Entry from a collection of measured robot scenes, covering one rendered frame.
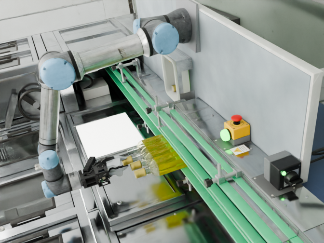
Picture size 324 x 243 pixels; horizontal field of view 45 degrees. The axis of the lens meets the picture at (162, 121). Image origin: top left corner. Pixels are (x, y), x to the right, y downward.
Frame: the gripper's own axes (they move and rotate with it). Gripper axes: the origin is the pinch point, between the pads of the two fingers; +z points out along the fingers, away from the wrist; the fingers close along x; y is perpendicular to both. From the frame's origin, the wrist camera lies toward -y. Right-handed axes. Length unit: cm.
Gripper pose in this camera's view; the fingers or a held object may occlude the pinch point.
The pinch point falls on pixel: (124, 161)
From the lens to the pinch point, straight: 171.2
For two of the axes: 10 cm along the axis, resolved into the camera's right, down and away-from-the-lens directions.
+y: 3.6, 4.3, -8.3
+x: -1.2, -8.6, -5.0
